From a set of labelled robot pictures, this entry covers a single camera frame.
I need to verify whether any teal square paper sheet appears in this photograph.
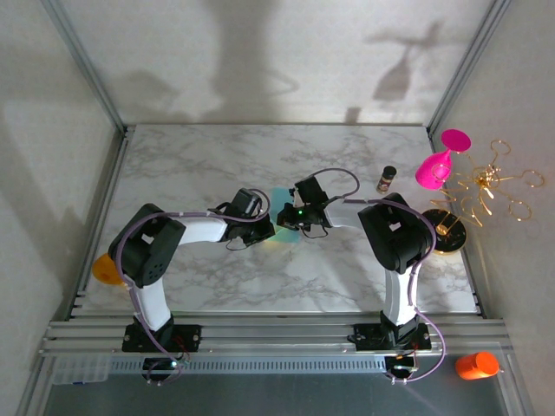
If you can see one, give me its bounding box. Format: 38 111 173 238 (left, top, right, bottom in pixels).
264 188 301 244

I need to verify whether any small dark spice bottle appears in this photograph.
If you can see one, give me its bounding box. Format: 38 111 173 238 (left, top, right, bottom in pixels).
375 165 398 195

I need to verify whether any pink plastic wine glass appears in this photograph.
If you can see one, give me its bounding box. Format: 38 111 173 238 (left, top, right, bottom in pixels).
415 128 472 192

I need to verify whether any orange plastic cup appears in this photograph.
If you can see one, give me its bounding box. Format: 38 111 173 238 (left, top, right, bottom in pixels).
91 253 129 287

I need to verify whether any clear plastic organizer box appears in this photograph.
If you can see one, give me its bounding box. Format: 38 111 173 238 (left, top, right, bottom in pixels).
51 353 113 386

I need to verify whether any orange cup bottom right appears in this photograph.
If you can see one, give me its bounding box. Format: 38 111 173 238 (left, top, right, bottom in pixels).
454 351 502 381

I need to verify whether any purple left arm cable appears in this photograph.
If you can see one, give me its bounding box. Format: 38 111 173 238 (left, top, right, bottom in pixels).
113 188 272 385

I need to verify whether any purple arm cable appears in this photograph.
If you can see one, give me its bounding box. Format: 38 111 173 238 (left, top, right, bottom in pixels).
310 167 447 385
113 188 272 385

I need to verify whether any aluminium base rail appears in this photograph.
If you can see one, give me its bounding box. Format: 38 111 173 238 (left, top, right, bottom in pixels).
38 318 508 359

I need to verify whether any grey slotted cable duct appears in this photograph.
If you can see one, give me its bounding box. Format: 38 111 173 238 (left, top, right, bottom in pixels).
108 357 391 374

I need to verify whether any gold wire glass rack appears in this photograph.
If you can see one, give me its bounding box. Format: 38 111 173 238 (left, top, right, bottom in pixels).
421 138 546 257

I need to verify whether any aluminium side rail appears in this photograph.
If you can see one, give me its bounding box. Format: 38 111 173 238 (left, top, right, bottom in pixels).
64 127 131 322
427 127 486 320

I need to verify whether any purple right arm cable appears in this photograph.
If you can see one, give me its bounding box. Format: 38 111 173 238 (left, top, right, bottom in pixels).
310 167 447 385

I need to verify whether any aluminium frame post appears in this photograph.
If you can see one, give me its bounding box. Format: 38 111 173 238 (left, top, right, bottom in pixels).
41 0 129 135
427 0 513 135

